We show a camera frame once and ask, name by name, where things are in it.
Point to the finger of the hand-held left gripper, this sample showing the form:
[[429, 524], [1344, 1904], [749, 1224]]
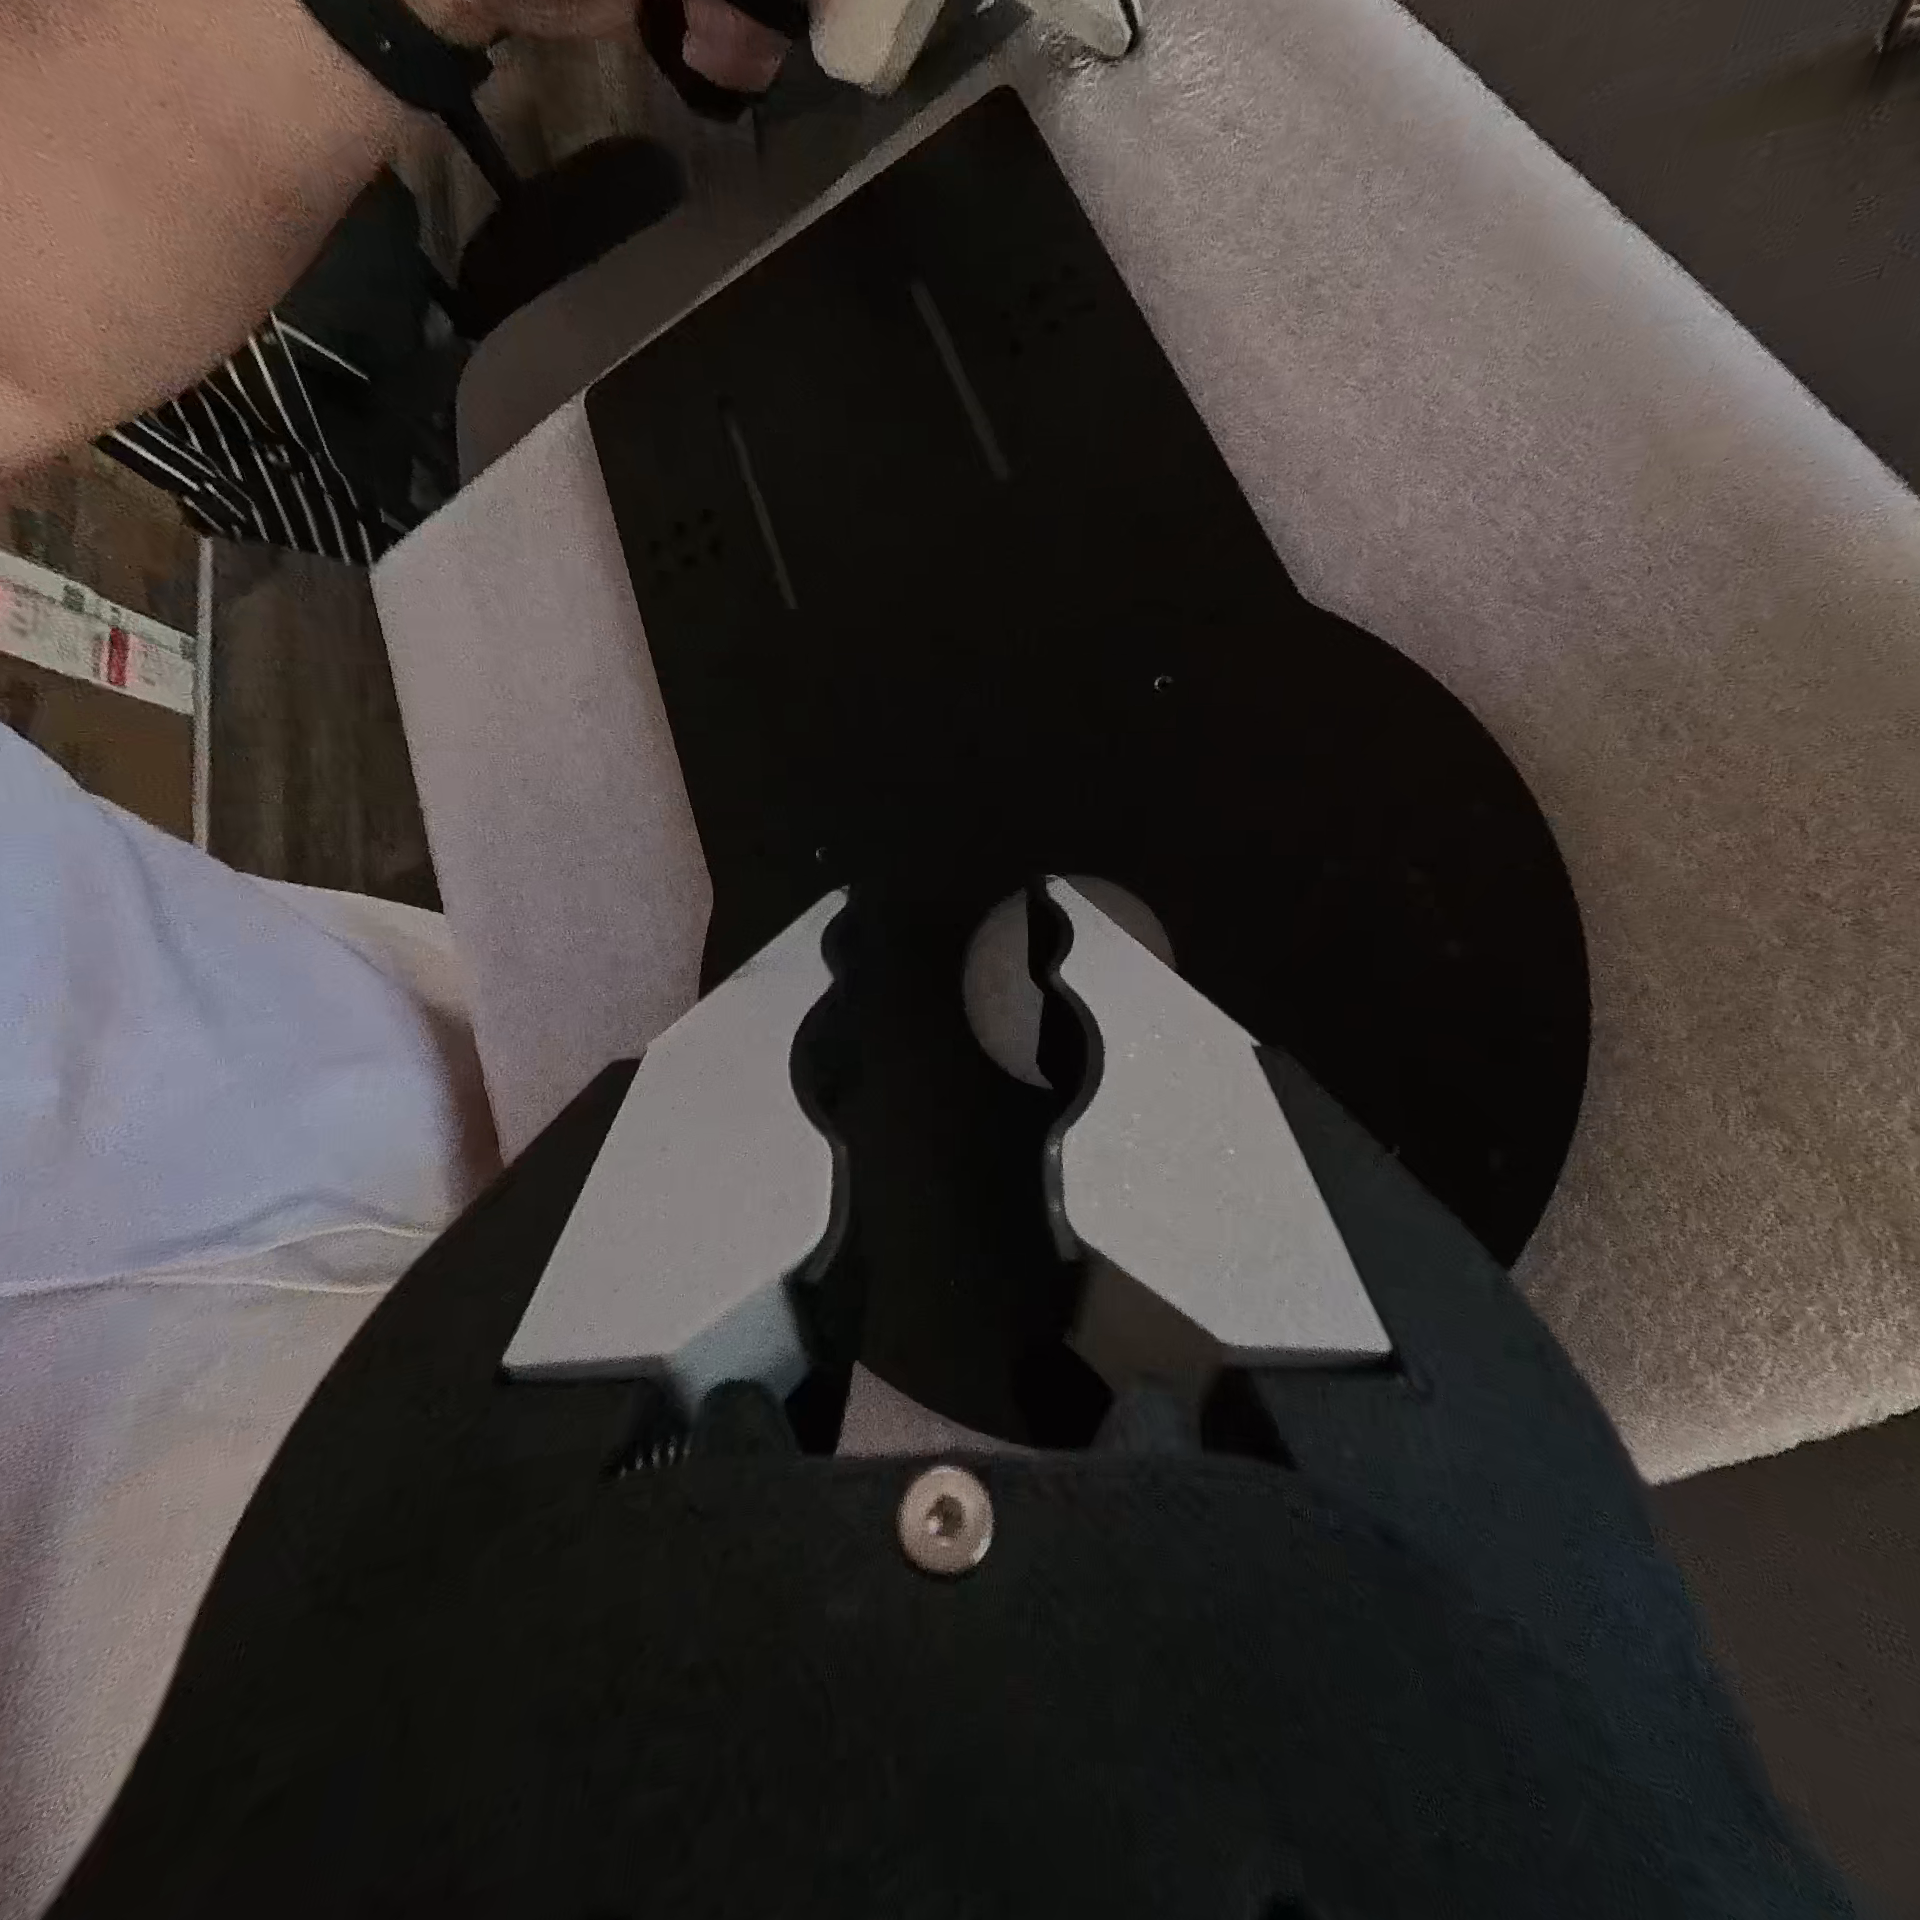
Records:
[[1095, 22]]

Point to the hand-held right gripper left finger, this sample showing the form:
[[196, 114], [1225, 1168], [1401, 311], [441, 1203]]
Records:
[[691, 1200]]

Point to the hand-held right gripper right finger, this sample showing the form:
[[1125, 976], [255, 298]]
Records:
[[1201, 1185]]

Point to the black metal plate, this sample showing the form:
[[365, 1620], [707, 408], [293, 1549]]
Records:
[[975, 674]]

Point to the person's left forearm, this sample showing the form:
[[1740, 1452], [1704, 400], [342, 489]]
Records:
[[165, 195]]

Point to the dark desk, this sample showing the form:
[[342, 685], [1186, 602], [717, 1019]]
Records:
[[1724, 180]]

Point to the person's white shirt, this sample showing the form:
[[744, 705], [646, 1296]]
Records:
[[165, 1125]]

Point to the grey felt mat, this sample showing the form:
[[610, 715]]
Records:
[[1500, 524]]

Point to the cardboard box with label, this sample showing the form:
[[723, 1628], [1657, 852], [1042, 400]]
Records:
[[98, 645]]

